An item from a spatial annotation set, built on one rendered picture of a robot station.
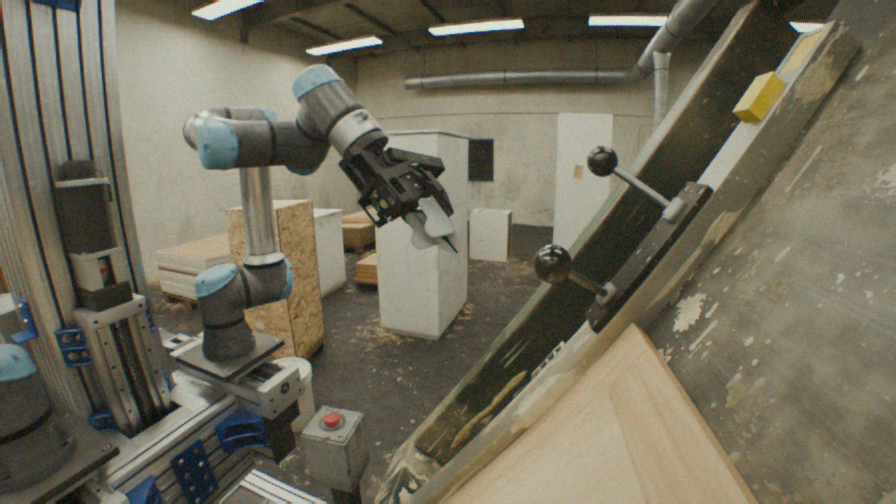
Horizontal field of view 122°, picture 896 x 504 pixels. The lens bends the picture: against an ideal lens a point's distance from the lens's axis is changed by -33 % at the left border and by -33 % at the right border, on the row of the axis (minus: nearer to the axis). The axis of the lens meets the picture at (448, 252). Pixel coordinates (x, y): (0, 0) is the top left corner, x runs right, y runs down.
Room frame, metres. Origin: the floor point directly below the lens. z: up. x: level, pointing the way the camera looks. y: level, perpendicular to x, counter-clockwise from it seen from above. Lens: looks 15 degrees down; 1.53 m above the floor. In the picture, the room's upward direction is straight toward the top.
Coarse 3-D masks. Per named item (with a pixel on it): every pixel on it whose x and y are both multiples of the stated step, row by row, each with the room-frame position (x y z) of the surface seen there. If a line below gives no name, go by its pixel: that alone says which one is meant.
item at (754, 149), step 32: (832, 32) 0.30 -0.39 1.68; (800, 64) 0.32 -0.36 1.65; (832, 64) 0.30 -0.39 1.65; (800, 96) 0.31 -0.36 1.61; (736, 128) 0.36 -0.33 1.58; (768, 128) 0.31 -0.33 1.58; (800, 128) 0.31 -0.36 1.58; (736, 160) 0.32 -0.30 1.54; (768, 160) 0.31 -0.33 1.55; (736, 192) 0.32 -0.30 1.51; (704, 224) 0.33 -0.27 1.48; (672, 256) 0.33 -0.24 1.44; (704, 256) 0.32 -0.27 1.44; (640, 288) 0.34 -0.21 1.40; (672, 288) 0.33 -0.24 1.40; (640, 320) 0.34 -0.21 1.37; (576, 352) 0.36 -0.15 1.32; (544, 384) 0.37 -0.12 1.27; (512, 416) 0.37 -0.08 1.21; (480, 448) 0.38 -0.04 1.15; (448, 480) 0.38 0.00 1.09
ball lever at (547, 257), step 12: (540, 252) 0.33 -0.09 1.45; (552, 252) 0.32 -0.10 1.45; (564, 252) 0.32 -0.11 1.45; (540, 264) 0.32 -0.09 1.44; (552, 264) 0.31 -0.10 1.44; (564, 264) 0.31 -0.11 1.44; (540, 276) 0.32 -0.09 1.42; (552, 276) 0.31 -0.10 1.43; (564, 276) 0.31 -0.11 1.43; (576, 276) 0.34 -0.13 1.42; (588, 288) 0.35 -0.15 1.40; (600, 288) 0.35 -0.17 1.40; (612, 288) 0.36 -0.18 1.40; (600, 300) 0.36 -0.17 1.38
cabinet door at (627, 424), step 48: (624, 336) 0.33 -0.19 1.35; (576, 384) 0.34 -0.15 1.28; (624, 384) 0.27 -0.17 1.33; (672, 384) 0.22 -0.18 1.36; (528, 432) 0.35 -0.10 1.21; (576, 432) 0.28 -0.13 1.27; (624, 432) 0.22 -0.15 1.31; (672, 432) 0.18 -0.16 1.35; (480, 480) 0.35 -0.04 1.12; (528, 480) 0.28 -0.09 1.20; (576, 480) 0.22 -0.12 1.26; (624, 480) 0.18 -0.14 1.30; (672, 480) 0.15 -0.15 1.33; (720, 480) 0.13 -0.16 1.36
